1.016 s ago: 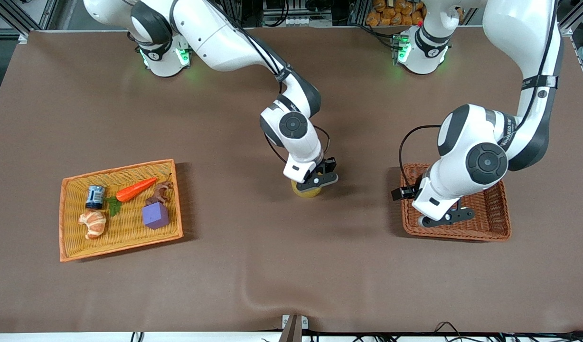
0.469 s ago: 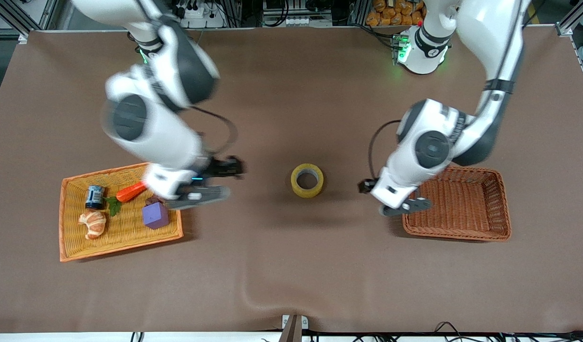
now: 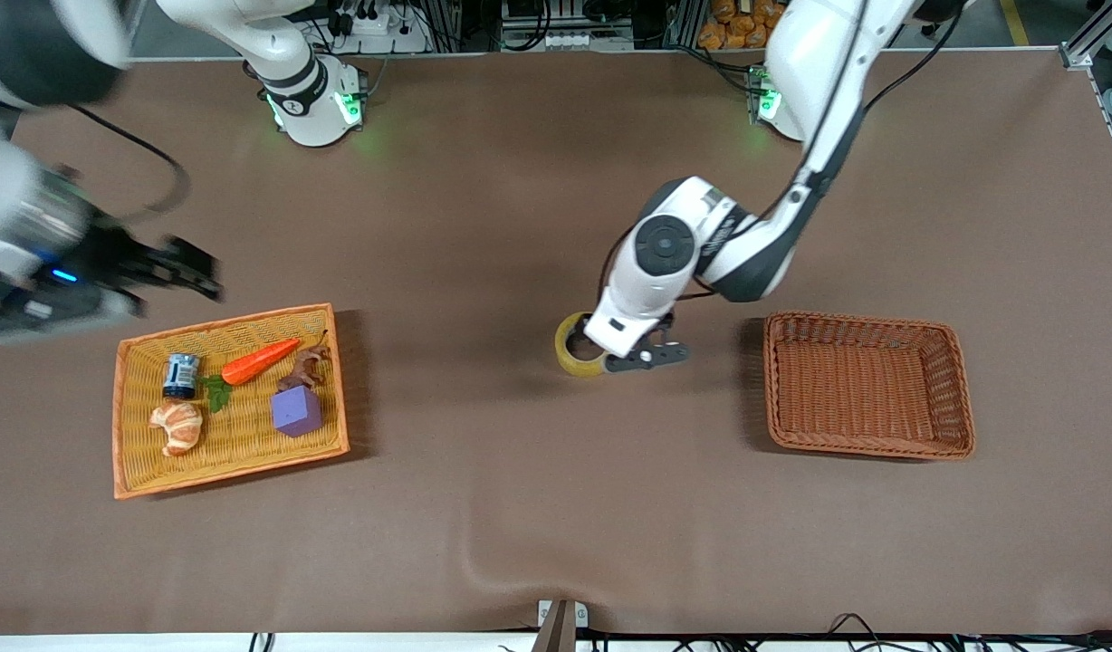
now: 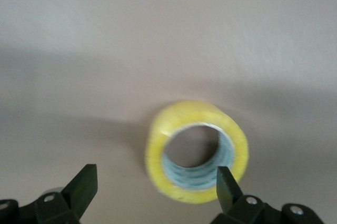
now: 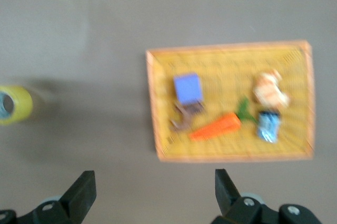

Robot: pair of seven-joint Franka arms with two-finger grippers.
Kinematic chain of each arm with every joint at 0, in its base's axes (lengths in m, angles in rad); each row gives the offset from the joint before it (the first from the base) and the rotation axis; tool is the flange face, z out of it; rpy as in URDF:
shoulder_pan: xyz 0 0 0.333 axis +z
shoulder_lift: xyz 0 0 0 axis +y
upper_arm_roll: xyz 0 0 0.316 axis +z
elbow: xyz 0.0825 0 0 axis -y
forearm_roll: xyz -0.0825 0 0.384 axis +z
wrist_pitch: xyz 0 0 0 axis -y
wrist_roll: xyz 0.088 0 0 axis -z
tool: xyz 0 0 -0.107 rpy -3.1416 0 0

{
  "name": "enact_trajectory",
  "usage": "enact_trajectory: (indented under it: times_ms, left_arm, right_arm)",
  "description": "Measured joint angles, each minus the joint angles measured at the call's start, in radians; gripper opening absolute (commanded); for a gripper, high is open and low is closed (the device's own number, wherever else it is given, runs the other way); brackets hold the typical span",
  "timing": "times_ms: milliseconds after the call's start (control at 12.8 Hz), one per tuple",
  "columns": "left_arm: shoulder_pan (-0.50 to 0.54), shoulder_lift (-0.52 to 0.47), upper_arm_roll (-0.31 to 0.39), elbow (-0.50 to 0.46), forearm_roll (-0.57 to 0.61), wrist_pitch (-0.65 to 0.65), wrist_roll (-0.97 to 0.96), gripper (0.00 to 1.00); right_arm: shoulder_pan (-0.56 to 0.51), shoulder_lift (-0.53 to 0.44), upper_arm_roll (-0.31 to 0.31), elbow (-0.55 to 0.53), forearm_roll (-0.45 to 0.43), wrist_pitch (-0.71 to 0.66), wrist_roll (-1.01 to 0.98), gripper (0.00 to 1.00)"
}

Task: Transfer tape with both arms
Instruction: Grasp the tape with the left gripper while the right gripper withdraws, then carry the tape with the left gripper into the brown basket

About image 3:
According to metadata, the clear yellowish tape roll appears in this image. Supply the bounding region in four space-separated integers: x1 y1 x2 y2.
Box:
555 312 611 379

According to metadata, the small blue labelled can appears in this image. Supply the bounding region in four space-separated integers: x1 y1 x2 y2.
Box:
162 353 201 401

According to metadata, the orange toy carrot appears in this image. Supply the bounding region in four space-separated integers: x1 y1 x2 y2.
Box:
200 338 302 414

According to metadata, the brown toy lion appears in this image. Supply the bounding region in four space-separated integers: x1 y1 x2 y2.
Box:
277 331 332 396

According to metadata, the toy croissant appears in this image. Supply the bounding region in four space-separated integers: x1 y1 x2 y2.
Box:
149 401 204 457

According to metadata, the purple foam cube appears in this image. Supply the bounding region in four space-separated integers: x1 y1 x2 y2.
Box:
270 385 324 440

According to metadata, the yellow wicker tray orange rim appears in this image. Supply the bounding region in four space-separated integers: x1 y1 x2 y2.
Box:
112 303 351 501

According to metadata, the brown table cover sheet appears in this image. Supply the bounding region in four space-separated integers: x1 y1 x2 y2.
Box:
0 47 1112 637

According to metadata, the brown wicker basket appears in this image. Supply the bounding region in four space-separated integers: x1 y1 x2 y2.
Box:
762 312 976 461

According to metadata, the white power strip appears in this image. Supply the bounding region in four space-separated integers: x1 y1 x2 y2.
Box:
332 0 432 55

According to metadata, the pile of orange bread toys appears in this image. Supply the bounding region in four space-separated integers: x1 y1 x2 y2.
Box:
698 0 790 52

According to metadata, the black equipment box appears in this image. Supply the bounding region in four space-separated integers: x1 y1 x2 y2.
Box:
500 0 635 52

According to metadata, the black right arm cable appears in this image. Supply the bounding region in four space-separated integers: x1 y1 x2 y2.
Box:
67 103 194 224

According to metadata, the metal clamp bracket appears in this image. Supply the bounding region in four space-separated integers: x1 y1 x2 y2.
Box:
531 599 590 652

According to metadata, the aluminium frame profile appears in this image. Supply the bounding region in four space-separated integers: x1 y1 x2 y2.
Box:
1057 0 1112 197

